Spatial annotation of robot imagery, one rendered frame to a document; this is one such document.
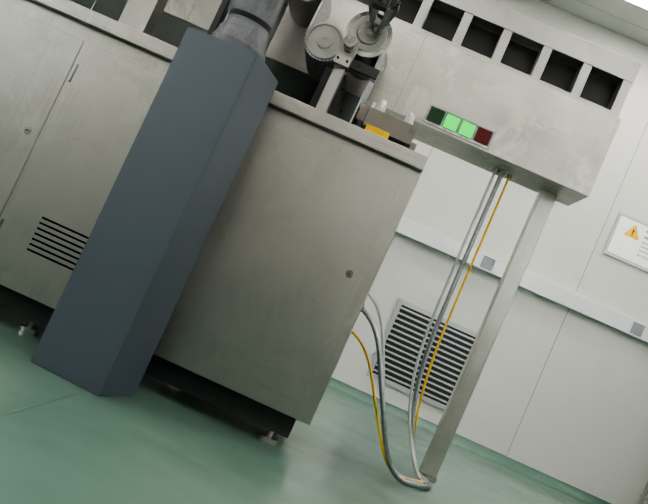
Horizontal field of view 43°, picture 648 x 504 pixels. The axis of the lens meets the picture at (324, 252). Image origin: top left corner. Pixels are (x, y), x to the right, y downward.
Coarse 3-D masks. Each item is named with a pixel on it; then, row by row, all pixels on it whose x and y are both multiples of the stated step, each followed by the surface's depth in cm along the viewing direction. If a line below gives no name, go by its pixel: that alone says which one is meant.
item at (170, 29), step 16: (96, 0) 297; (112, 0) 297; (112, 16) 296; (160, 32) 295; (176, 32) 295; (272, 64) 294; (288, 80) 294; (304, 80) 294; (304, 96) 293; (352, 96) 293; (352, 112) 292
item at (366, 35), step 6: (360, 24) 259; (366, 24) 259; (378, 24) 259; (360, 30) 259; (366, 30) 259; (372, 30) 259; (360, 36) 259; (366, 36) 259; (372, 36) 259; (378, 36) 259; (366, 42) 259; (372, 42) 259
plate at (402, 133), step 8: (368, 112) 255; (376, 112) 255; (368, 120) 255; (376, 120) 255; (384, 120) 255; (392, 120) 255; (400, 120) 255; (384, 128) 255; (392, 128) 255; (400, 128) 255; (408, 128) 255; (416, 128) 254; (392, 136) 254; (400, 136) 254; (408, 136) 254; (400, 144) 259; (408, 144) 254
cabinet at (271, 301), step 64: (0, 0) 236; (0, 64) 234; (64, 64) 234; (128, 64) 234; (0, 128) 232; (64, 128) 232; (128, 128) 232; (320, 128) 232; (0, 192) 231; (64, 192) 231; (256, 192) 230; (320, 192) 230; (384, 192) 230; (0, 256) 230; (64, 256) 229; (256, 256) 229; (320, 256) 229; (384, 256) 229; (192, 320) 228; (256, 320) 228; (320, 320) 227; (192, 384) 230; (256, 384) 226; (320, 384) 226
